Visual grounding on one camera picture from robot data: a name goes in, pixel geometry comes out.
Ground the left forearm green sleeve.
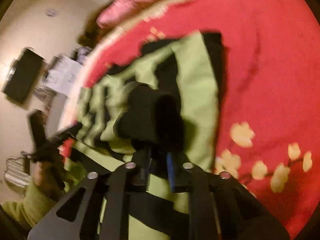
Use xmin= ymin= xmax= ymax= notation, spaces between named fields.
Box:
xmin=1 ymin=182 xmax=57 ymax=230

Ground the white plastic drawer unit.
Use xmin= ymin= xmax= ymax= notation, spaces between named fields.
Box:
xmin=44 ymin=55 xmax=82 ymax=97

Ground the black wall television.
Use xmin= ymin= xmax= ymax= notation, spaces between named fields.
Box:
xmin=2 ymin=47 xmax=44 ymax=105

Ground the red floral bed blanket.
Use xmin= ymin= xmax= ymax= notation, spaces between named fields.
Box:
xmin=87 ymin=0 xmax=319 ymax=239

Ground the green black striped sweater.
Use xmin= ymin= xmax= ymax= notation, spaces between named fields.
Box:
xmin=68 ymin=31 xmax=224 ymax=239

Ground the left hand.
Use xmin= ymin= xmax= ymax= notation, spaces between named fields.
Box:
xmin=33 ymin=161 xmax=64 ymax=202

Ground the white radiator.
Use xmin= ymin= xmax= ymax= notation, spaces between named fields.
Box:
xmin=4 ymin=157 xmax=31 ymax=197

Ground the round wall clock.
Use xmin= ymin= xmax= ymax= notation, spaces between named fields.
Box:
xmin=46 ymin=9 xmax=57 ymax=17

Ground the brown blanket at bedhead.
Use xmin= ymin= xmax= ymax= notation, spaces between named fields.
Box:
xmin=77 ymin=18 xmax=108 ymax=49

